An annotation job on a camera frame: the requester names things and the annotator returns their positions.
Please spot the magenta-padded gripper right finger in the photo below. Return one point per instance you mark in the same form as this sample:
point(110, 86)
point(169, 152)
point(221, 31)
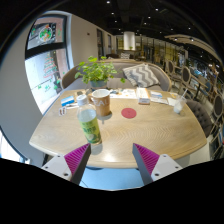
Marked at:
point(146, 156)

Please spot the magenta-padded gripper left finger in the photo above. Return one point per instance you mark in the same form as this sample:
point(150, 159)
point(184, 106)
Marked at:
point(78, 156)

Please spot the clear bottle with green label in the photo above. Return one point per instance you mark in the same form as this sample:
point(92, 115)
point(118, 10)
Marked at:
point(89, 126)

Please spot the flat round red coaster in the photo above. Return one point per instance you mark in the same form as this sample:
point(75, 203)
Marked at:
point(129, 113)

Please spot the blue flat packet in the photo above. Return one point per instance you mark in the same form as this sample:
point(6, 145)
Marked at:
point(67, 101)

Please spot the white paper slip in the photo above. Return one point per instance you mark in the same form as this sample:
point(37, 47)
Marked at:
point(160, 100)

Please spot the brown paper cup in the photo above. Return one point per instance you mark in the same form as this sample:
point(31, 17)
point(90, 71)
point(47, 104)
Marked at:
point(102, 103)

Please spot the blue and white small packet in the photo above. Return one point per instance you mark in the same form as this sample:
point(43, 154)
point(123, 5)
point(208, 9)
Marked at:
point(156, 94)

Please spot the white printed paper sheets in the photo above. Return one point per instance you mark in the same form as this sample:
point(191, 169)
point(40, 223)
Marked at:
point(125, 94)

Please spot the dark tufted armchair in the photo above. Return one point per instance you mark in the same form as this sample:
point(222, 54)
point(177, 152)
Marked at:
point(201, 115)

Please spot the grey curved sofa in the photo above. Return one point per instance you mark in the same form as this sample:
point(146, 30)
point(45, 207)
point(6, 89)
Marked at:
point(70, 79)

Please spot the grey chevron cushion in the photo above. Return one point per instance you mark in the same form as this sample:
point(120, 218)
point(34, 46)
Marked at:
point(141, 76)

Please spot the green potted plant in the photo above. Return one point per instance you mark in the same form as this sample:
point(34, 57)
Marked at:
point(96, 71)

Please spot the window with holiday stickers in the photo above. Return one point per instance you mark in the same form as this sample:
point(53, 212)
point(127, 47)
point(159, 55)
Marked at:
point(46, 73)

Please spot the group of dining chairs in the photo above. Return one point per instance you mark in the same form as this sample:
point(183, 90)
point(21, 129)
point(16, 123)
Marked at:
point(185, 75)

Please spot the group of ceiling lights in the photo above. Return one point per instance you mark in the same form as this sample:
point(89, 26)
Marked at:
point(108, 2)

